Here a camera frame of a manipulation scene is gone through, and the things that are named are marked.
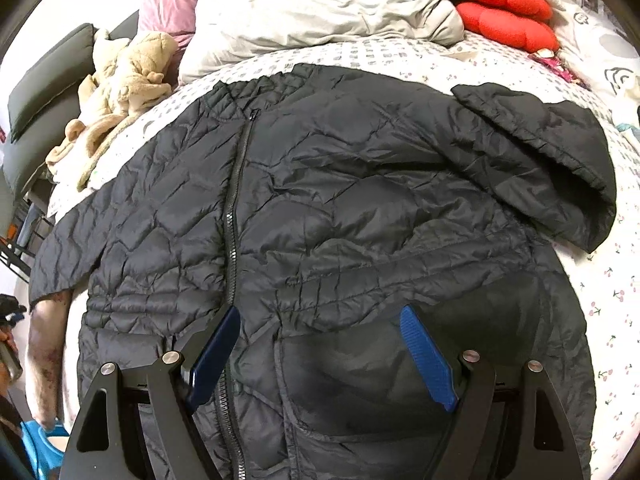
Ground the grey duvet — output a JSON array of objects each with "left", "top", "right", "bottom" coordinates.
[{"left": 177, "top": 0, "right": 466, "bottom": 86}]

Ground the black metal rack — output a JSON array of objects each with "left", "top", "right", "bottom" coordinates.
[{"left": 0, "top": 200, "right": 53, "bottom": 273}]

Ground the dark grey headboard cushion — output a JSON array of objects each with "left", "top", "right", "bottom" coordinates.
[{"left": 0, "top": 10, "right": 141, "bottom": 206}]

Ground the white pillow with grey print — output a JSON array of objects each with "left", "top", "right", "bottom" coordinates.
[{"left": 550, "top": 0, "right": 640, "bottom": 126}]

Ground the beige plush toy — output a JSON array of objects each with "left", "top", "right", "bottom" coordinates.
[{"left": 45, "top": 27, "right": 181, "bottom": 191}]

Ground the person's bare leg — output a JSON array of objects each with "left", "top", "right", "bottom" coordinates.
[{"left": 27, "top": 290, "right": 73, "bottom": 428}]

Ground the pink patterned pouch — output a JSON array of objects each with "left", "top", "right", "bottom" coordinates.
[{"left": 532, "top": 47, "right": 591, "bottom": 88}]

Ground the black quilted puffer jacket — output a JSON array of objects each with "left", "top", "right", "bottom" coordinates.
[{"left": 29, "top": 62, "right": 618, "bottom": 480}]

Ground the blue slipper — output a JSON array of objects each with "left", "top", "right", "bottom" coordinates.
[{"left": 20, "top": 419, "right": 71, "bottom": 478}]

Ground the pink pillow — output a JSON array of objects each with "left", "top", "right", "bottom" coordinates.
[{"left": 137, "top": 0, "right": 213, "bottom": 51}]

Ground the cherry print bed sheet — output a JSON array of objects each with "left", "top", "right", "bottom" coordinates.
[{"left": 45, "top": 37, "right": 640, "bottom": 480}]

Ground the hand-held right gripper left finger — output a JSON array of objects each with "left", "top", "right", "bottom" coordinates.
[{"left": 60, "top": 305, "right": 242, "bottom": 480}]

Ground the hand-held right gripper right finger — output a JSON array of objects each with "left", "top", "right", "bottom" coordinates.
[{"left": 399, "top": 304, "right": 586, "bottom": 480}]

